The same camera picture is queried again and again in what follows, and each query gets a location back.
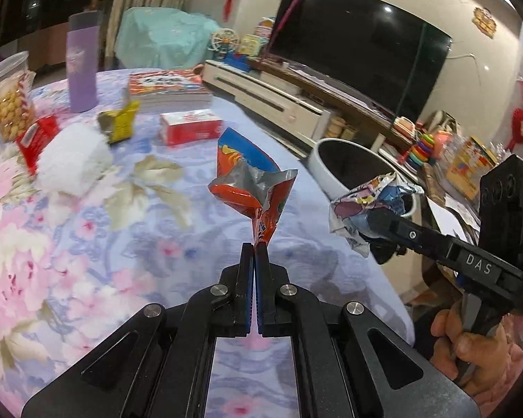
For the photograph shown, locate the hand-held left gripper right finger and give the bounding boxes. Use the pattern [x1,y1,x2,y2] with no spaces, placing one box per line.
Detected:
[255,244,482,418]

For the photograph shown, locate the cartoon print wrapper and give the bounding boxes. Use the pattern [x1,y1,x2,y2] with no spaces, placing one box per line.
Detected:
[329,173,424,258]

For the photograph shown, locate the red and white carton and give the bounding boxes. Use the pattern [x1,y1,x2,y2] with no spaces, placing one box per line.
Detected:
[160,110,223,146]

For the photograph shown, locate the red snack wrapper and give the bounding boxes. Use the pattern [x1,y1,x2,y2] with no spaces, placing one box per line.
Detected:
[15,114,61,176]

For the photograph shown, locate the wooden frame glass door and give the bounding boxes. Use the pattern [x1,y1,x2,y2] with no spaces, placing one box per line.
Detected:
[0,0,114,70]

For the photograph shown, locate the gold patterned curtain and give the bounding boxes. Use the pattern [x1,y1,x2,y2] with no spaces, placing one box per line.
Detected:
[105,0,134,68]

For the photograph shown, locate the orange snack wrapper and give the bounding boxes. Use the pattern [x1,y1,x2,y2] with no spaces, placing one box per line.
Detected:
[208,127,298,249]

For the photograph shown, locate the pink toy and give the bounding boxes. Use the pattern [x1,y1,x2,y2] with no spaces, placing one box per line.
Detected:
[255,17,276,40]

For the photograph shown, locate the gold figure wall decal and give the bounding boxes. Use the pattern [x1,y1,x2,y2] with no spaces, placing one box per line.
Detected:
[473,6,498,38]

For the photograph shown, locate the white round bin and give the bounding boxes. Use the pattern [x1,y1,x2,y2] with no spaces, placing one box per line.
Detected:
[307,138,419,218]

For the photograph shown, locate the toy telephone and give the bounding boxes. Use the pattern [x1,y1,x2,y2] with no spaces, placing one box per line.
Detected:
[392,117,417,138]

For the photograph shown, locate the teal cloth cover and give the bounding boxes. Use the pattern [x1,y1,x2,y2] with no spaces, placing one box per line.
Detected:
[114,7,221,70]

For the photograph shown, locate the colourful toy house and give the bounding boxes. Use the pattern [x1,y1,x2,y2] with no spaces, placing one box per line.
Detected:
[237,35,262,57]

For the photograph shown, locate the purple thermos bottle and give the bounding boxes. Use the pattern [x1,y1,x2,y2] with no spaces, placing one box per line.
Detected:
[67,10,100,113]

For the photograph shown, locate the toy ferris wheel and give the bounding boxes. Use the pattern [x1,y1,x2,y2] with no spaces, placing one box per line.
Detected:
[210,28,238,64]

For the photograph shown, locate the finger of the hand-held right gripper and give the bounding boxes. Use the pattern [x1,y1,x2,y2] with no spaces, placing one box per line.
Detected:
[366,209,458,262]
[368,237,406,265]

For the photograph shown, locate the person's right hand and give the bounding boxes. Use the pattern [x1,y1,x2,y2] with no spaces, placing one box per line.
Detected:
[429,298,523,390]

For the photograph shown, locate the rainbow stacking ring toy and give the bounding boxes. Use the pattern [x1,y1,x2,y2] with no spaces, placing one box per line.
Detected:
[407,133,437,168]

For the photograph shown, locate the yellow snack wrapper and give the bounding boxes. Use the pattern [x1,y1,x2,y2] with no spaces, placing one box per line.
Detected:
[97,100,141,144]

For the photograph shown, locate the black flat television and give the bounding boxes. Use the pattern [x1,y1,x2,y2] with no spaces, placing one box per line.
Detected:
[266,0,454,123]

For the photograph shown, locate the clear jar of snack balls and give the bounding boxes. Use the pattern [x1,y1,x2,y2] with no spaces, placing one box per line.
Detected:
[0,51,36,143]

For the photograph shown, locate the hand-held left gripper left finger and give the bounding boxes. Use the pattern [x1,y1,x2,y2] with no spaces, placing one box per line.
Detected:
[21,243,256,418]

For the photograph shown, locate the red cover book stack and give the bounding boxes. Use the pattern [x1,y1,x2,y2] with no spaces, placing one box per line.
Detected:
[128,70,213,111]

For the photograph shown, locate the blue toy blocks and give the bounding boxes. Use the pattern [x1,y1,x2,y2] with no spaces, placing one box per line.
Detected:
[224,52,262,72]

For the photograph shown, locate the yellow toy gift box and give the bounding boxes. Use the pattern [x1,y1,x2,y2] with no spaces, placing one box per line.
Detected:
[445,136,498,188]

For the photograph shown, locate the white television cabinet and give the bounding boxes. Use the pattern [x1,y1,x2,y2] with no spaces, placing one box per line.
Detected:
[200,59,423,170]

